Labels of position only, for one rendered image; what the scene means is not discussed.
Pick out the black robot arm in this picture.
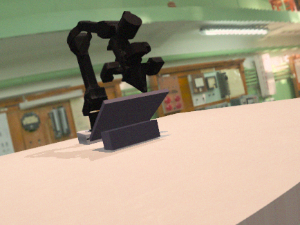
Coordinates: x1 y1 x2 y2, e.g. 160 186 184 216
67 11 151 131

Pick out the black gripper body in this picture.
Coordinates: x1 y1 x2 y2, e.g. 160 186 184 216
100 44 165 83

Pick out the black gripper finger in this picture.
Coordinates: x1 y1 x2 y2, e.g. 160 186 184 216
138 65 149 92
121 66 146 93

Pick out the grey switch panel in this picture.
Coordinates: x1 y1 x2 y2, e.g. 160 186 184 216
89 88 169 150

